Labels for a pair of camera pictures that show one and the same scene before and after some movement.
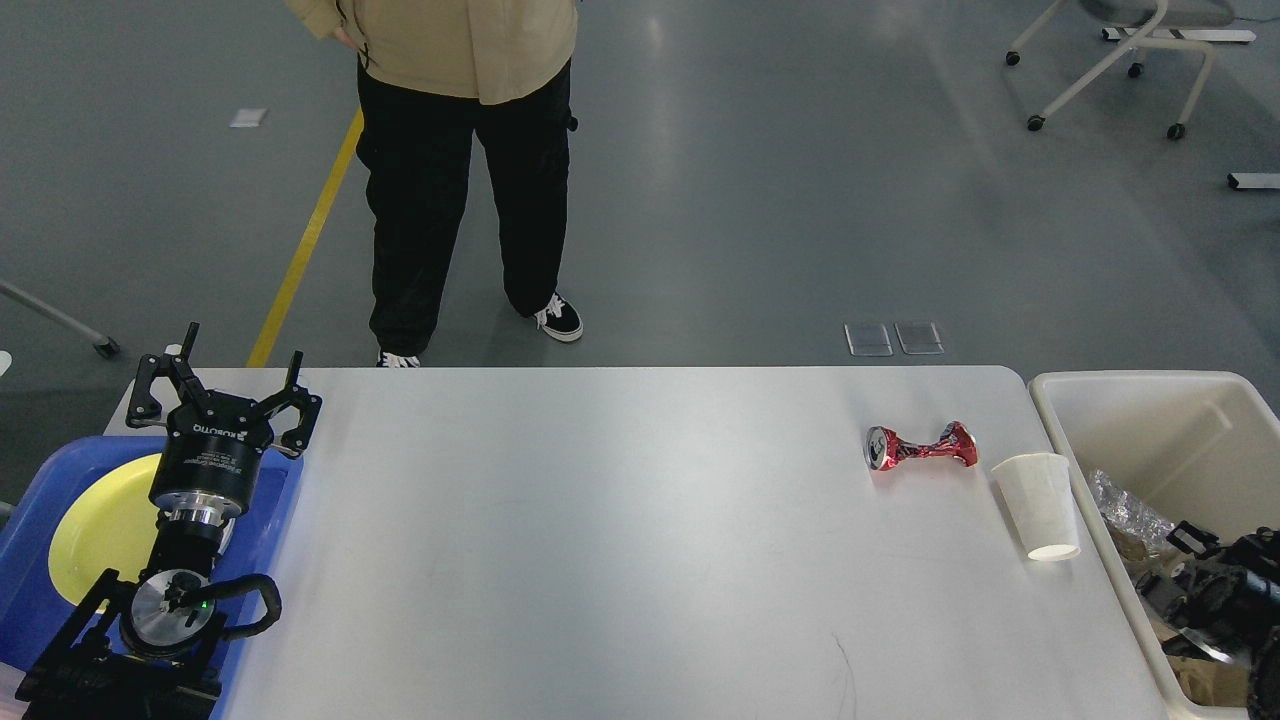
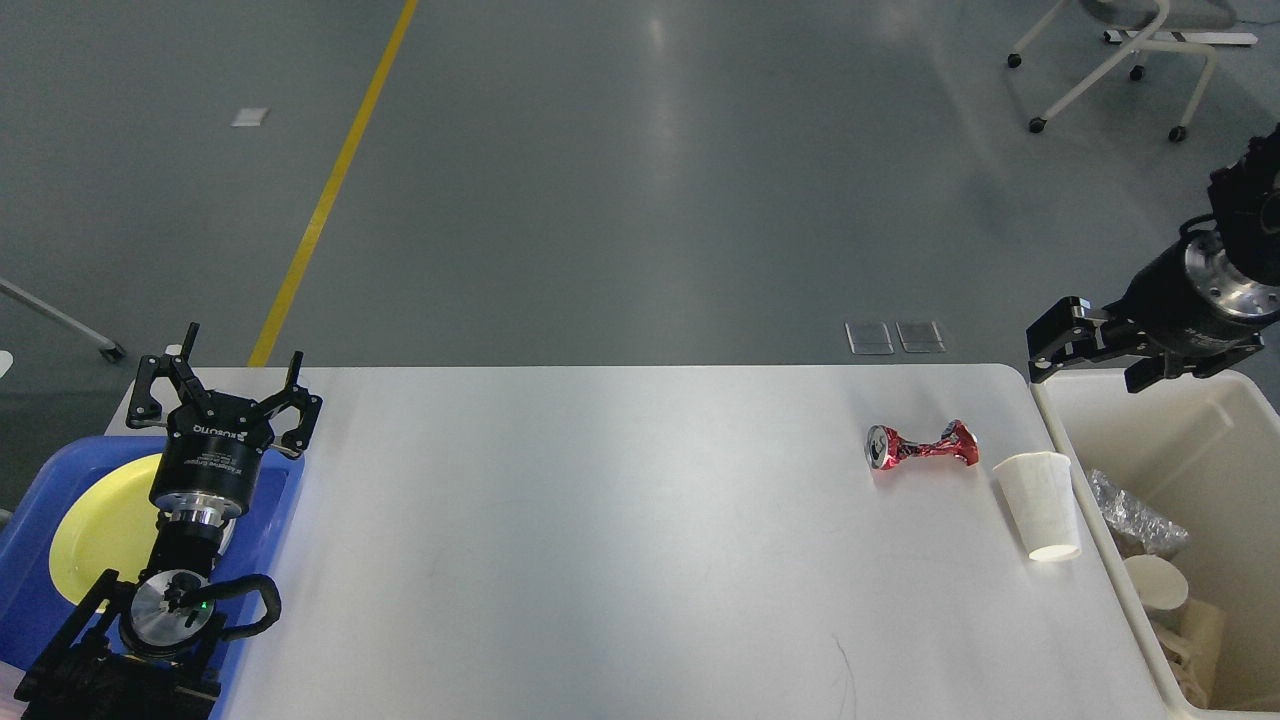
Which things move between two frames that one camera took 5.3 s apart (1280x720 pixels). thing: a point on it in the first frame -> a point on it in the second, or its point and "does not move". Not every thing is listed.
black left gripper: (206, 472) does not move
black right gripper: (1243, 581) -> (1193, 296)
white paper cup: (1039, 489) does not move
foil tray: (1128, 513) does not move
